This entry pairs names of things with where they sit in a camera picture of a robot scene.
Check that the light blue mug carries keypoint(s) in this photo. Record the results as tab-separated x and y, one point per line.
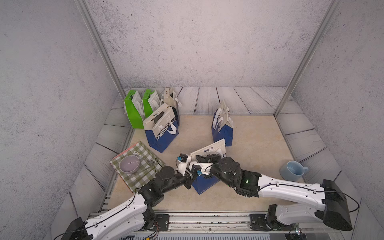
292	171

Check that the dark navy takeaway bag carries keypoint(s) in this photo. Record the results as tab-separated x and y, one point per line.
170	98

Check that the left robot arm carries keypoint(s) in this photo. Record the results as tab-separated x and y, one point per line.
134	214

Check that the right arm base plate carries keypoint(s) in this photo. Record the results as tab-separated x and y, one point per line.
268	222

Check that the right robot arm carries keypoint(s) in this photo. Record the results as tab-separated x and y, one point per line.
311	203

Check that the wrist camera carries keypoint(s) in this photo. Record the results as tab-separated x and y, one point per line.
196	170
183	158

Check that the green white takeout bag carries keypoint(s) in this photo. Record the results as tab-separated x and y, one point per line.
134	109
150	102

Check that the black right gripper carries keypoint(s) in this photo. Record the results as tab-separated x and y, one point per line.
211	158

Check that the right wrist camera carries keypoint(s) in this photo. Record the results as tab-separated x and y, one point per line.
196	170

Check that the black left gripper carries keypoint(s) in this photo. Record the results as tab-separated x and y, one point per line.
188	178

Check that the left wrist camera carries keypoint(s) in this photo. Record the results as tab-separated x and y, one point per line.
183	158

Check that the green checkered cloth mat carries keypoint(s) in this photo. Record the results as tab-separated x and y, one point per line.
145	172

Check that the blue white takeout bag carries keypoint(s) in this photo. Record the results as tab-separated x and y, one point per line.
161	128

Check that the metal spoon patterned handle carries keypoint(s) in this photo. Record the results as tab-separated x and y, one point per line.
144	160

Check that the lilac ceramic bowl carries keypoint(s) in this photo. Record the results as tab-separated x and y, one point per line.
129	164

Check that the blue bag standing rear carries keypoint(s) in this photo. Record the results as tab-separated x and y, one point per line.
222	125

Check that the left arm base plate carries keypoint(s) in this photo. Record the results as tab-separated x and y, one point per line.
161	223

